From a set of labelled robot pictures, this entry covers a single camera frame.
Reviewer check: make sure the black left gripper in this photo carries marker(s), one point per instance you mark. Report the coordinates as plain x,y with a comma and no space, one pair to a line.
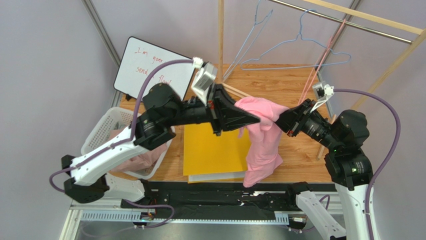
226,114

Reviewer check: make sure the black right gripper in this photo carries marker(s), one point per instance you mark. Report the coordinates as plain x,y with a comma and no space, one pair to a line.
300,117

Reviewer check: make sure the bright pink t shirt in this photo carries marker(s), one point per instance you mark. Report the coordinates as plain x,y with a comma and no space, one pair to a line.
263,155

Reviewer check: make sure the pink wire hanger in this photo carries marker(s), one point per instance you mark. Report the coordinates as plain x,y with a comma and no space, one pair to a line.
320,60

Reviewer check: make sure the dusty pink printed t shirt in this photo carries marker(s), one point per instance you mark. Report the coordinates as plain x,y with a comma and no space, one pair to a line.
142,161

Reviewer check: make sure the light blue wire hanger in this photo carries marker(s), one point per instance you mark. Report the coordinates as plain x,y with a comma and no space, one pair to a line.
252,36

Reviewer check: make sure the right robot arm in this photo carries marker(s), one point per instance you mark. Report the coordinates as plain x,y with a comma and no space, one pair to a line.
349,168

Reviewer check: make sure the white dry-erase board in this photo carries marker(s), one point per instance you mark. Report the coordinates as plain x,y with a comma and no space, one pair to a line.
140,58

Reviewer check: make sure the wooden clothes rack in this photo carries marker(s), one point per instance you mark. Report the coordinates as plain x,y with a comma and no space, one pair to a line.
264,35

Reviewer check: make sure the white plastic laundry basket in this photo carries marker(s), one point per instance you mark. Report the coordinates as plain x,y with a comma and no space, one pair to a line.
116,118

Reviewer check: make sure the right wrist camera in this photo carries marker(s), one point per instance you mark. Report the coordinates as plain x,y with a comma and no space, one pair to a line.
323,92

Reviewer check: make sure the yellow ring binder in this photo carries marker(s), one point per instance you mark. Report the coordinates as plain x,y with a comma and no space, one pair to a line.
209,158

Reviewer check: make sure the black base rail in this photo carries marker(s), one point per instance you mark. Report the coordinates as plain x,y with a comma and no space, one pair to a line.
216,202

